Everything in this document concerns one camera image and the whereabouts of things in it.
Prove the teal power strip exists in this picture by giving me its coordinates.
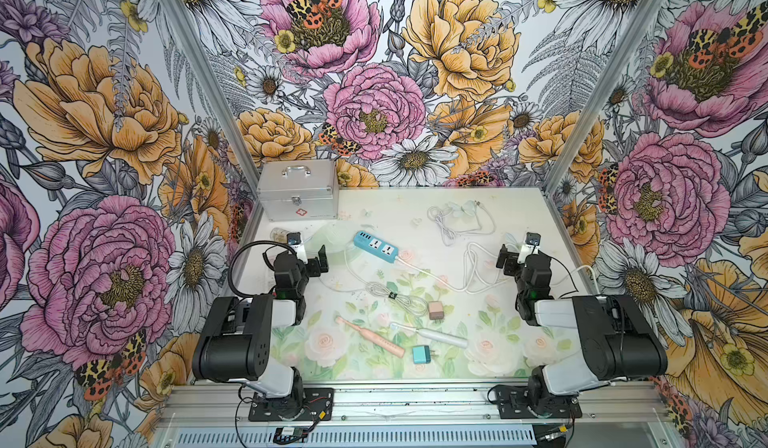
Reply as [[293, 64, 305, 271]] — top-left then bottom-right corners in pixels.
[[353, 231, 399, 264]]

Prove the pink usb charger block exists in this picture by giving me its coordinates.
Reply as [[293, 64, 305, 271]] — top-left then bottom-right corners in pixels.
[[427, 301, 445, 321]]

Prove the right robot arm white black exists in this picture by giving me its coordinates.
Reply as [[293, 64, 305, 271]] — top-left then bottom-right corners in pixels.
[[489, 246, 668, 420]]

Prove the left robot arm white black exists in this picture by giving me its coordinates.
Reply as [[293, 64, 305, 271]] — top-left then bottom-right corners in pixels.
[[192, 240, 329, 419]]

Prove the pink electric toothbrush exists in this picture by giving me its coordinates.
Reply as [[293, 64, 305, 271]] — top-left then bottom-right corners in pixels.
[[335, 317, 405, 359]]

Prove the small clear jar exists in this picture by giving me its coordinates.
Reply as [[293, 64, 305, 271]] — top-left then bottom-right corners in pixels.
[[270, 228, 289, 244]]

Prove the silver metal first-aid case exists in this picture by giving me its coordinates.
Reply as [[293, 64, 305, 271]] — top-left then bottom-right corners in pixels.
[[256, 160, 339, 222]]

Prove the teal plug adapter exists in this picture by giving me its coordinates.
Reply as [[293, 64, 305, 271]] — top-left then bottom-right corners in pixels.
[[411, 345, 432, 365]]

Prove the small circuit board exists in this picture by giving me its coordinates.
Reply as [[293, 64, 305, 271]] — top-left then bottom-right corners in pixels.
[[272, 427, 305, 445]]

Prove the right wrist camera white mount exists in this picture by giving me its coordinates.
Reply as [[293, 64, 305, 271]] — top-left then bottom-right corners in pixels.
[[518, 232, 541, 265]]

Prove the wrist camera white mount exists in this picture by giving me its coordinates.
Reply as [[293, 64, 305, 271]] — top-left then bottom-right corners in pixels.
[[286, 232, 308, 262], [518, 232, 541, 265]]

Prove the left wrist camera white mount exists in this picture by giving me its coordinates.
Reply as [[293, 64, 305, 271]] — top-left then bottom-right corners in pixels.
[[286, 232, 308, 262]]

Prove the lilac usb cable bundle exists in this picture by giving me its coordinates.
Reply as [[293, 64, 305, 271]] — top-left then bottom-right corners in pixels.
[[427, 200, 497, 248]]

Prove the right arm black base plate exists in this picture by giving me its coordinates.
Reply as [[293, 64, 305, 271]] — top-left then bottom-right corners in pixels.
[[487, 385, 583, 420]]

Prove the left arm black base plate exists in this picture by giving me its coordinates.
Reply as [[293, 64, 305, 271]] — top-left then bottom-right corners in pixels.
[[248, 387, 335, 422]]

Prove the aluminium front rail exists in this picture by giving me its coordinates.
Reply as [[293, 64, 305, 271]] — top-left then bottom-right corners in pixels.
[[158, 380, 668, 429]]

